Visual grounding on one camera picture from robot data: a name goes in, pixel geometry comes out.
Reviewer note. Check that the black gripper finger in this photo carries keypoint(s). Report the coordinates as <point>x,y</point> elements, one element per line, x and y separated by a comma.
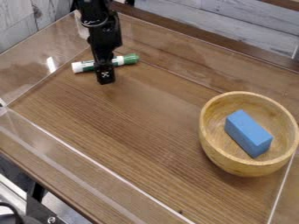
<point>105,73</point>

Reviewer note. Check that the green white marker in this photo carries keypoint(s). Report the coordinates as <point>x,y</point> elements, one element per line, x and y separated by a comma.
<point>86,66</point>

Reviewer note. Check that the black metal table bracket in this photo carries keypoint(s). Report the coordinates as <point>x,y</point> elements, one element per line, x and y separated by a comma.
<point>37,209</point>

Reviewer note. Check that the brown wooden bowl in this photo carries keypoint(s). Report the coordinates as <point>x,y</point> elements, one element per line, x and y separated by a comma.
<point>222,149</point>

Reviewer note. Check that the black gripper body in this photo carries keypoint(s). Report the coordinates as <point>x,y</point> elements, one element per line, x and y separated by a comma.
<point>102,22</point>

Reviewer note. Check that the clear acrylic corner brace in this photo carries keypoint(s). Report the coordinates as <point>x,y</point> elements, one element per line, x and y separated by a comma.
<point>83,30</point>

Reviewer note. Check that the blue foam block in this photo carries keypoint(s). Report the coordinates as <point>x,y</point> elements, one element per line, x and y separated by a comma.
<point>248,133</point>

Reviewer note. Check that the clear acrylic tray wall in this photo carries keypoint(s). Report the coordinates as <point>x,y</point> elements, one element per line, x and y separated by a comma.
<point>114,148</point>

